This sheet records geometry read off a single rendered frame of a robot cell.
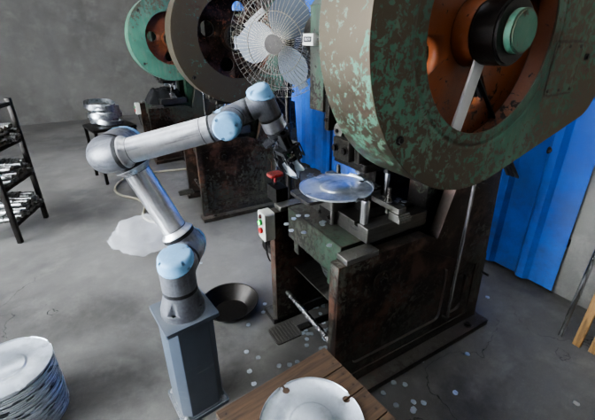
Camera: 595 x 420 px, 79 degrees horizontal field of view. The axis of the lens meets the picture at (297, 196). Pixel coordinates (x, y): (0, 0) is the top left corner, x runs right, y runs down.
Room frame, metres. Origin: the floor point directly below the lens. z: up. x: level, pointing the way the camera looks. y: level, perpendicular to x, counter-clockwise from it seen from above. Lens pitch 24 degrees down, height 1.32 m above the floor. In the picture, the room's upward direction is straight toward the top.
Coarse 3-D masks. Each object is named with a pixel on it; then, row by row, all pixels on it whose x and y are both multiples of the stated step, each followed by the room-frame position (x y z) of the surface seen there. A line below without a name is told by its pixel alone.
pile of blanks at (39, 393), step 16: (48, 368) 0.94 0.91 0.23; (32, 384) 0.88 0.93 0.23; (48, 384) 0.92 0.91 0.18; (64, 384) 1.01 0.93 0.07; (16, 400) 0.83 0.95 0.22; (32, 400) 0.86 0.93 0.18; (48, 400) 0.91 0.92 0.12; (64, 400) 0.96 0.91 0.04; (0, 416) 0.81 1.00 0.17; (16, 416) 0.82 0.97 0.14; (32, 416) 0.85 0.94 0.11; (48, 416) 0.88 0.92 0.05
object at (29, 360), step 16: (0, 352) 1.01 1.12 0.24; (16, 352) 1.01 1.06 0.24; (32, 352) 1.01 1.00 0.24; (48, 352) 1.00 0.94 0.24; (0, 368) 0.93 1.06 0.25; (16, 368) 0.93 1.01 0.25; (32, 368) 0.93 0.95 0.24; (0, 384) 0.87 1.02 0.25; (16, 384) 0.87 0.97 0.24; (0, 400) 0.81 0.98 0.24
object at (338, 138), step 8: (336, 128) 1.36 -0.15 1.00; (336, 136) 1.34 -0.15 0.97; (344, 136) 1.34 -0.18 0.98; (336, 144) 1.33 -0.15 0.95; (344, 144) 1.29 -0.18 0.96; (336, 152) 1.33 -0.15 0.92; (344, 152) 1.27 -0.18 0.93; (352, 152) 1.28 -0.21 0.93; (344, 160) 1.29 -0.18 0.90; (352, 160) 1.28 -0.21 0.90; (360, 160) 1.27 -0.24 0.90; (368, 160) 1.29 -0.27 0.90
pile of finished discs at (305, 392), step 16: (288, 384) 0.77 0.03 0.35; (304, 384) 0.77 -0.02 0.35; (320, 384) 0.77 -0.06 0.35; (336, 384) 0.77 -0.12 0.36; (272, 400) 0.72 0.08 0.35; (288, 400) 0.72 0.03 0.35; (304, 400) 0.72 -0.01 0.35; (320, 400) 0.72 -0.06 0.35; (336, 400) 0.72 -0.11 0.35; (352, 400) 0.72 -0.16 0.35; (272, 416) 0.67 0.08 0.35; (288, 416) 0.67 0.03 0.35; (304, 416) 0.67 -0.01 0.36; (320, 416) 0.67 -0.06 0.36; (336, 416) 0.67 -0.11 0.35; (352, 416) 0.67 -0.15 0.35
